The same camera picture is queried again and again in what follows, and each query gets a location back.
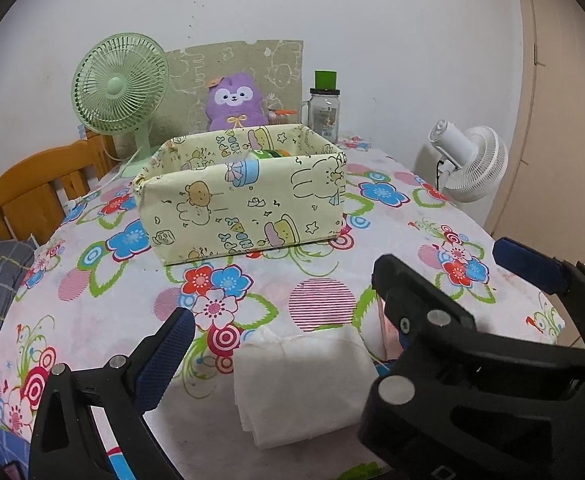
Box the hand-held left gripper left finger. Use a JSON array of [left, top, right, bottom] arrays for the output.
[[26, 306, 196, 480]]

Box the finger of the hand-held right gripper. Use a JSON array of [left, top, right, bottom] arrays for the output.
[[357, 254, 573, 480], [491, 236, 585, 356]]

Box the white cloth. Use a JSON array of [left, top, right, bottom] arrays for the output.
[[233, 327, 378, 450]]

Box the yellow cartoon storage box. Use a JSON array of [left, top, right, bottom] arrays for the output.
[[133, 124, 348, 267]]

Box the floral tablecloth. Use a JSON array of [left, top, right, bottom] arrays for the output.
[[0, 132, 566, 480]]

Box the white circulator fan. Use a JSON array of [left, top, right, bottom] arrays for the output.
[[429, 119, 508, 204]]

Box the beige wooden door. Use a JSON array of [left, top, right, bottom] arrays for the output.
[[490, 0, 585, 266]]

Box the blue bed sheet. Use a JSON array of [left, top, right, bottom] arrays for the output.
[[0, 425, 33, 480]]

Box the glass jar with green lid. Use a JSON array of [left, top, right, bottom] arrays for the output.
[[300, 70, 342, 143]]

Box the wooden bed headboard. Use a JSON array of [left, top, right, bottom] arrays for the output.
[[0, 135, 123, 243]]

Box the purple plush toy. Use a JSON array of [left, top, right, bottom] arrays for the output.
[[206, 71, 269, 132]]

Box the green desk fan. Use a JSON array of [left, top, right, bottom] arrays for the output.
[[71, 32, 170, 179]]

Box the cartoon printed cardboard sheet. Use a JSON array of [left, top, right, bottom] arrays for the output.
[[165, 39, 304, 133]]

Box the white fan power cable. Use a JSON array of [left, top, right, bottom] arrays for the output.
[[65, 157, 138, 211]]

